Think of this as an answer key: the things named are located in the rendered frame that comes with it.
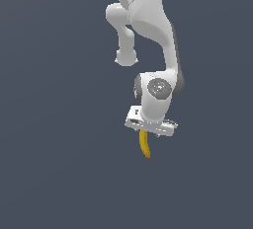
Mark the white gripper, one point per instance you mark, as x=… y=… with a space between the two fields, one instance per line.
x=148 y=126

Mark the yellow banana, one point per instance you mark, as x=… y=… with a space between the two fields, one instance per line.
x=144 y=145

